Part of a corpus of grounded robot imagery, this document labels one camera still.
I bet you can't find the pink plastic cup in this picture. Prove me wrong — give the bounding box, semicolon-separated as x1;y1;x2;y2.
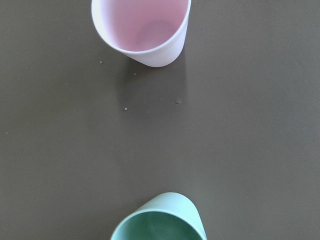
91;0;192;68

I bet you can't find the green plastic cup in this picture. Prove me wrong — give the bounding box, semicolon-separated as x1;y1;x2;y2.
110;192;207;240

